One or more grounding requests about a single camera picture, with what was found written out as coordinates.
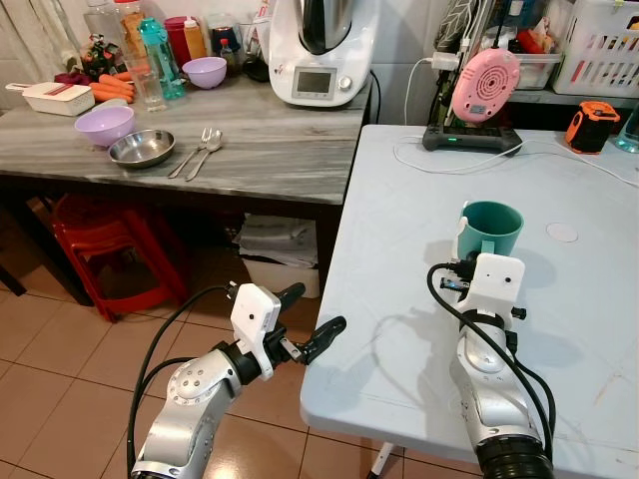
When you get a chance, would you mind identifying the small purple plastic bowl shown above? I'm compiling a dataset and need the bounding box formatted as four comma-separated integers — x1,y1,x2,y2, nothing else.
183,57,229,91

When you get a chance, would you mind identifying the clear drinking glass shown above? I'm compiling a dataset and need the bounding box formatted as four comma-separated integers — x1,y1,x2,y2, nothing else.
130,64,167,114

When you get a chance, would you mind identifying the orange bottle with white cap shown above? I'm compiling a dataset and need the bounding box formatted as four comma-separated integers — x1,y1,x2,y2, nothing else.
184,17,209,62

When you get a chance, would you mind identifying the steel fork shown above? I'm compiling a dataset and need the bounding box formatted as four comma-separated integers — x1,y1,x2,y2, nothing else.
167,127,214,182

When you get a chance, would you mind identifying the white folding table leg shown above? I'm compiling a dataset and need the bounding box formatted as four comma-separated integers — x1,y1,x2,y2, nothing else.
368,444,393,479

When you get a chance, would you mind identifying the dark wooden marble-top table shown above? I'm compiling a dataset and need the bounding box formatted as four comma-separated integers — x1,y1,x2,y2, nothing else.
0,75,373,300

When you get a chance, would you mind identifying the white lidded food container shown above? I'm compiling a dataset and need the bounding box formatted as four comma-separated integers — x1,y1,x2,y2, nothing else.
5,82,97,118

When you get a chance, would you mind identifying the steel spoon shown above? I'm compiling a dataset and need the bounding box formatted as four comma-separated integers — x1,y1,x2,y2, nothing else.
184,130,225,183

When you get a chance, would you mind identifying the white plastic box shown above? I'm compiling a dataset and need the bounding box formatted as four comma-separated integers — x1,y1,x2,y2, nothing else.
243,256,321,299

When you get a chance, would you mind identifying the white kitchen machine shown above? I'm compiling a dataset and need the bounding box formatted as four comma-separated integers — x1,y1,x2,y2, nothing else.
268,0,381,110

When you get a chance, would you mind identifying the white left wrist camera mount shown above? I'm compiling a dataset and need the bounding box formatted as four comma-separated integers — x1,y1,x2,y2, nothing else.
230,283,284,380

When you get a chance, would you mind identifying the black power cord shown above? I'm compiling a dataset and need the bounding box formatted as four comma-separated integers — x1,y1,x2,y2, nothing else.
366,69,383,127

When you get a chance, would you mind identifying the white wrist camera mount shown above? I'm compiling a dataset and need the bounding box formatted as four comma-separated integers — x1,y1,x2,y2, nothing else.
230,283,284,380
454,252,527,322

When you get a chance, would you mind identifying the orange and black device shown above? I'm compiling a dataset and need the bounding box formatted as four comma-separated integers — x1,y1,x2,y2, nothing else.
565,100,621,156

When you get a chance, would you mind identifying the red canister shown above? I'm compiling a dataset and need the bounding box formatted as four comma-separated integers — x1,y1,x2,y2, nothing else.
165,16,197,70

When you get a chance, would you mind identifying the round white disc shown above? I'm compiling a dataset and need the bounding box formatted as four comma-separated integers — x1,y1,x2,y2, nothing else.
545,222,580,244

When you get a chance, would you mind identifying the white cable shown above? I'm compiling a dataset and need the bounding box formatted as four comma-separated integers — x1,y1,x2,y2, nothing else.
391,134,639,188

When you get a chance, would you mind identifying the clear bottle with orange cap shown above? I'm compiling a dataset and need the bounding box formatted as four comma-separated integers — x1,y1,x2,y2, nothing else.
113,0,152,71

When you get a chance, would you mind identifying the large purple plastic bowl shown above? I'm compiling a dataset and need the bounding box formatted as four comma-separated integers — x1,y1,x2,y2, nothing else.
75,106,138,150

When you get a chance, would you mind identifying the teal plastic bottle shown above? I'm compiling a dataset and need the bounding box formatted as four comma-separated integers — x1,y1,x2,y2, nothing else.
139,17,187,102

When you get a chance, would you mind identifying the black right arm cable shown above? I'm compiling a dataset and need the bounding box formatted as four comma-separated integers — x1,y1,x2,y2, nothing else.
427,260,556,462

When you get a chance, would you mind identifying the pink round device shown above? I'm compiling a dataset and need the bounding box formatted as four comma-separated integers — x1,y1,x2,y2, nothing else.
450,47,523,125

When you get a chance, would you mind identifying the white plug adapter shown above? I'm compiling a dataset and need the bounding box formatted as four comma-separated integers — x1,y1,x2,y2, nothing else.
428,54,461,74

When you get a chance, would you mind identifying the small stainless steel bowl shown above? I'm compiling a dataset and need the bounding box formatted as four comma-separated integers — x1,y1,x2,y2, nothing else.
108,130,177,170

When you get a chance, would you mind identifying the white laundry basket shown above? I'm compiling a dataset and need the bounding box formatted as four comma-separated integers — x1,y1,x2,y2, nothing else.
553,0,639,99

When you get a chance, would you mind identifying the black charging base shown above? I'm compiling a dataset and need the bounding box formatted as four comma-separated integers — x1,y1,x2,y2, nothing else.
421,119,524,155

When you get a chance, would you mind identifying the clear water bottle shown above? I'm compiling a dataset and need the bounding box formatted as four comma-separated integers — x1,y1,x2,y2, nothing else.
613,107,639,155

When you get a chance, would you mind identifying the teal plastic cup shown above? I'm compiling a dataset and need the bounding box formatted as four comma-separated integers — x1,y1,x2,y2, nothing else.
457,201,524,263

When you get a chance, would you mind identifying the dark glass jar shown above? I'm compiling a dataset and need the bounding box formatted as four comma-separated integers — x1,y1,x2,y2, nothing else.
204,14,247,72

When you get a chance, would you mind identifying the clear plastic tub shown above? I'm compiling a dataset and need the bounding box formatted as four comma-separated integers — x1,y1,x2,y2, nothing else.
504,50,563,92

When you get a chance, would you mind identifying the red plastic stool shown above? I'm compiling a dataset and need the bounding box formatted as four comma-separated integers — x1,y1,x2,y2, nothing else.
50,194,192,321

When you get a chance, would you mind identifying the tall clear bottle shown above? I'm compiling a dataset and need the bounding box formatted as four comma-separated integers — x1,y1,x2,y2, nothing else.
84,0,126,61

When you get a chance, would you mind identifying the stack of papers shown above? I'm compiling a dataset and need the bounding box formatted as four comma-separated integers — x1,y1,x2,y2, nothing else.
234,214,320,266

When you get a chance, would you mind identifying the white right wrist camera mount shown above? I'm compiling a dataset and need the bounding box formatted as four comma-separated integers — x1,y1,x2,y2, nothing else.
454,252,527,322

